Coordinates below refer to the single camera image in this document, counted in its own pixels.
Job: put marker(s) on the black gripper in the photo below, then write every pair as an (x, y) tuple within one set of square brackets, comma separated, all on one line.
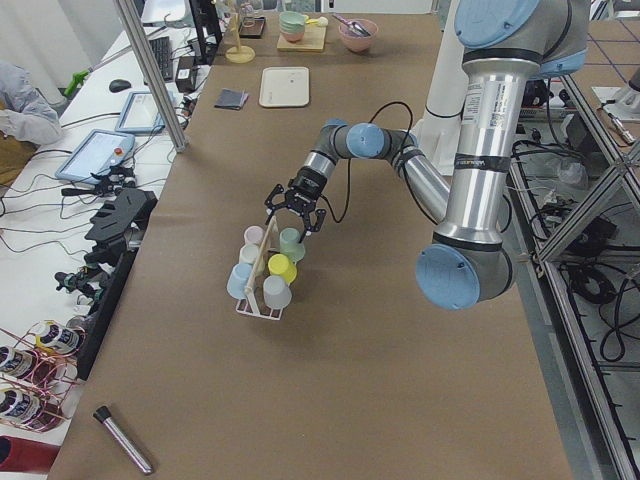
[(306, 187)]

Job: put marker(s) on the green cup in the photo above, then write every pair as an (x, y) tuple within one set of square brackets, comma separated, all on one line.
[(290, 245)]

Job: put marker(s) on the white wire cup rack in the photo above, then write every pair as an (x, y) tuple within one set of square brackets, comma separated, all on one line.
[(253, 305)]

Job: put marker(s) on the cream rabbit tray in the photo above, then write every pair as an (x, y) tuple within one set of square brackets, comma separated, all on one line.
[(284, 87)]

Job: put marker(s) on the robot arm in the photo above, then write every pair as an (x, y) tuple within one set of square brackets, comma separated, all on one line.
[(456, 159)]

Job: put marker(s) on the pink cup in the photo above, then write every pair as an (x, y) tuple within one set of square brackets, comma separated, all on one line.
[(253, 234)]

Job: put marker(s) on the yellow cup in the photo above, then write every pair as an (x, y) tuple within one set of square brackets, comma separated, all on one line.
[(281, 265)]

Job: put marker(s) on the cream cup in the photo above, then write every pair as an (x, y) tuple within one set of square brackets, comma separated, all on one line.
[(249, 253)]

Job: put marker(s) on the grey cup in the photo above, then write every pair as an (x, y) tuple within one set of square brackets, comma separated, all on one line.
[(276, 292)]

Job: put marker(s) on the light blue cup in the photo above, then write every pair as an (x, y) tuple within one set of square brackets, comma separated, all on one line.
[(238, 279)]

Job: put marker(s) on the grey folded cloth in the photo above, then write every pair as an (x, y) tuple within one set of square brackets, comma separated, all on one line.
[(231, 99)]

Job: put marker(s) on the wooden mug tree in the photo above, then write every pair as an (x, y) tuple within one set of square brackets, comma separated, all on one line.
[(238, 53)]

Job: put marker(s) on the wooden cutting board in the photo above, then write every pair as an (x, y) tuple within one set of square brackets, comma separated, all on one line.
[(313, 41)]

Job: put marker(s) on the black slotted stand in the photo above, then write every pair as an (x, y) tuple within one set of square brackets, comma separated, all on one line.
[(109, 224)]

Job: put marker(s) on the pink bowl with ice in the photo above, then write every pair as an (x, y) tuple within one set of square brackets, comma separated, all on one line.
[(355, 42)]

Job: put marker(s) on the stacked green bowls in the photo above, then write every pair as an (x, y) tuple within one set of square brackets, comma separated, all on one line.
[(292, 25)]

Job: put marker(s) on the blue teach pendant far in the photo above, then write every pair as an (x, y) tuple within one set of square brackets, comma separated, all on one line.
[(140, 115)]

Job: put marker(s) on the blue teach pendant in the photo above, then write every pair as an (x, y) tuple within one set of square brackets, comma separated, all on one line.
[(140, 115), (95, 156)]

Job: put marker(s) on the metal ice scoop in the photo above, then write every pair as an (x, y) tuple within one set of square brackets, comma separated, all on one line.
[(352, 25)]

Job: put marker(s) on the black keyboard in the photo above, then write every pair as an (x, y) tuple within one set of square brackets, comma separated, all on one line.
[(162, 52)]

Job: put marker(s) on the blue teach pendant near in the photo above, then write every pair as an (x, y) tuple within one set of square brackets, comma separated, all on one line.
[(95, 156)]

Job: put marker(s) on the black computer mouse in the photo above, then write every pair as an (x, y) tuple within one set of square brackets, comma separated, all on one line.
[(119, 85)]

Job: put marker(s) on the person in grey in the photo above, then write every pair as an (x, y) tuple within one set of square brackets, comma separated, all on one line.
[(25, 114)]

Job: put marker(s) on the metal tube black cap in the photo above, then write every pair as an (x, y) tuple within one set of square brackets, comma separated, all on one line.
[(104, 416)]

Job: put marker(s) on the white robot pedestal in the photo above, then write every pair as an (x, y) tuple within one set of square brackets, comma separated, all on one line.
[(438, 130)]

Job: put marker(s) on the aluminium frame post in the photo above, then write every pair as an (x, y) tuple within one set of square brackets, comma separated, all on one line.
[(135, 32)]

